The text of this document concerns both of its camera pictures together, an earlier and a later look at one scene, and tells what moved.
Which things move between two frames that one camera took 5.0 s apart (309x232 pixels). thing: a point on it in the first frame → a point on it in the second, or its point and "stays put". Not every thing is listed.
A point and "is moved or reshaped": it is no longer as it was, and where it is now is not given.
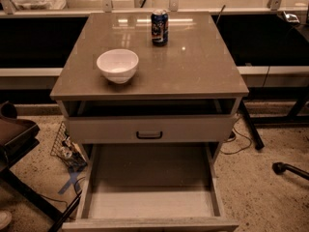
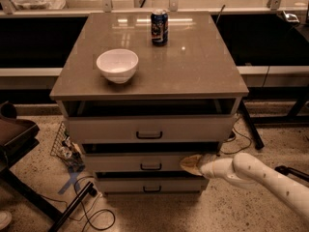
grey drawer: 152,129 stays put
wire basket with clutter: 67,151 stays put
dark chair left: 17,134 stays put
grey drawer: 151,188 is moved or reshaped
